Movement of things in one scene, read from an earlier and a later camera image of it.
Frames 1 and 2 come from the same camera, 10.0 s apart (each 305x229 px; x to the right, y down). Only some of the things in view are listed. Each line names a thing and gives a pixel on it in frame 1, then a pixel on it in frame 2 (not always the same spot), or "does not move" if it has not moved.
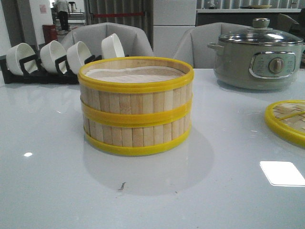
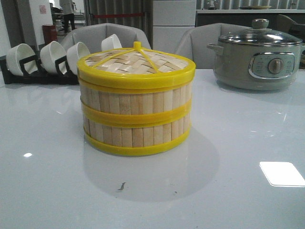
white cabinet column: x=172 y=19 does not move
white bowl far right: x=111 y=47 does not move
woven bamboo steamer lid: x=287 y=119 → x=135 y=68
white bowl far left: x=17 y=52 does not move
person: x=60 y=10 → x=67 y=7
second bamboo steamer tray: x=138 y=132 does not move
